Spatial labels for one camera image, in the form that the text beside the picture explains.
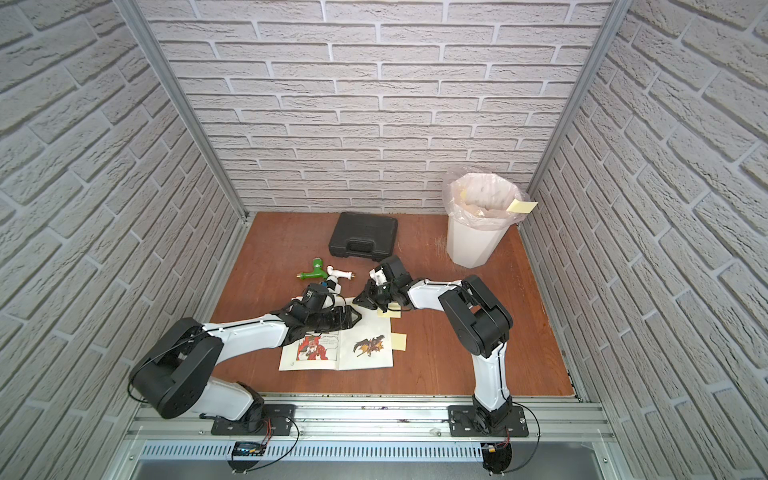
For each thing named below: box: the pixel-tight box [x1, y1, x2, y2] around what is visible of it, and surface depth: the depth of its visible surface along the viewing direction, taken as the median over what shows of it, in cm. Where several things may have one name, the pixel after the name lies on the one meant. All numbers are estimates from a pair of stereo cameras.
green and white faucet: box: [296, 258, 355, 280], surface depth 102 cm
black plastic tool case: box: [328, 212, 398, 262], surface depth 108 cm
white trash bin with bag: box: [443, 172, 531, 268], surface depth 92 cm
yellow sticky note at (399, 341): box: [390, 332, 407, 351], surface depth 89 cm
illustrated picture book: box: [279, 297, 394, 372], surface depth 85 cm
